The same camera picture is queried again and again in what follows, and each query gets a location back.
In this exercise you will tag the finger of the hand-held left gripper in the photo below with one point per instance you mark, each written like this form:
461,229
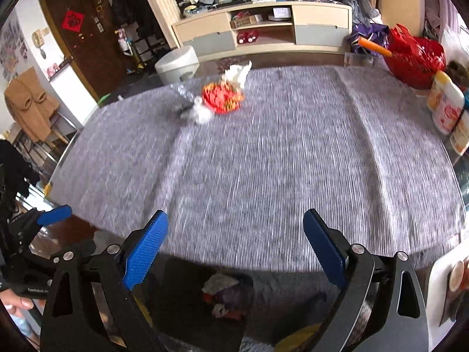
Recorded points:
40,260
55,215

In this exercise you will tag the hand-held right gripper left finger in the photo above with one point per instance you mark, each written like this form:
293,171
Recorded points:
144,253

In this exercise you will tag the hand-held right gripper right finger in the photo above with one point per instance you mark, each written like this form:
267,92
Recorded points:
324,249

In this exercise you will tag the black waste bin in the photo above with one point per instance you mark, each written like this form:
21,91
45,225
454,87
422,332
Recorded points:
183,308

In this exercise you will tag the purple plastic bowl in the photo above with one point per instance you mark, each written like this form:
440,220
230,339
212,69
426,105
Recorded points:
236,299

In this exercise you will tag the white plastic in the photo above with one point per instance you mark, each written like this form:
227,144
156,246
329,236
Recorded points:
202,114

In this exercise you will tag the silver foil wrapper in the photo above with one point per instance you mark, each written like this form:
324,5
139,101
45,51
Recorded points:
183,95

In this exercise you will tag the red and white snack bag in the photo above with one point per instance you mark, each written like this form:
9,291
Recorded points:
221,99

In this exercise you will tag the white tissue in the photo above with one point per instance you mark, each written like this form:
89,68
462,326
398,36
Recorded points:
239,73

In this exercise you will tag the person's left hand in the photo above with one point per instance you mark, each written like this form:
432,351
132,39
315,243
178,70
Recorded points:
16,305

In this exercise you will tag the black garment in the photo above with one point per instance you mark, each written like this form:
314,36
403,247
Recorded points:
14,165

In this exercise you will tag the grey woven table mat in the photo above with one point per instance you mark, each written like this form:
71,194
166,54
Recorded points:
274,172

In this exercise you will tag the brown coat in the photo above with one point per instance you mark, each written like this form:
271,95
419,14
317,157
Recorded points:
29,106

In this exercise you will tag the white board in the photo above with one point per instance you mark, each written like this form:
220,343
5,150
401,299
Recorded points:
73,99

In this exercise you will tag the pale cup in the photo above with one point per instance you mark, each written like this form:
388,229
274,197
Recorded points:
460,275

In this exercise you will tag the dark brown door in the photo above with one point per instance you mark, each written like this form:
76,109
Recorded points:
91,55

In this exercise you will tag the small white bottle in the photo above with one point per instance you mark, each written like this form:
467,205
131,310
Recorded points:
461,135

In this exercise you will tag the white bottle with pink label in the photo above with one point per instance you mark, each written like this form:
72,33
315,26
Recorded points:
447,108

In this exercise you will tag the white round stool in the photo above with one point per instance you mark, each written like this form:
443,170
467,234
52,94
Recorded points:
177,66

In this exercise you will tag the red diamond door decoration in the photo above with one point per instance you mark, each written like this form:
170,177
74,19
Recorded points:
72,21

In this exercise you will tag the cream bottle with yellow cap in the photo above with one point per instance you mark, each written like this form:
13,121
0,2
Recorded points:
438,88

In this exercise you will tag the orange stick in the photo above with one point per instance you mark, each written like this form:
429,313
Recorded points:
373,46

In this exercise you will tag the red plastic basket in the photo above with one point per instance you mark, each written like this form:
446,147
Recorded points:
414,58

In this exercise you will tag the purple bag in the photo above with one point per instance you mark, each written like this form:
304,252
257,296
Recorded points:
366,38

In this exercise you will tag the dark hanging coats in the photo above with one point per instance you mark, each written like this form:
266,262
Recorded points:
132,3

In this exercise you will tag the beige and grey TV cabinet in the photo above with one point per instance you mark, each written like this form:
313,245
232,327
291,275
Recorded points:
205,33

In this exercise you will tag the grey cloth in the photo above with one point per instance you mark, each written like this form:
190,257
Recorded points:
357,0

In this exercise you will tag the metal frame chair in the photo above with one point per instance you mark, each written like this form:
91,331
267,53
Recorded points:
66,128

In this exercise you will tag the wall photo collage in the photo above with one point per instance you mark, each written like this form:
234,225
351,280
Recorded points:
13,49

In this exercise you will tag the wall intercom phone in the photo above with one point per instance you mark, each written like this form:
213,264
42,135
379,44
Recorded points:
38,40

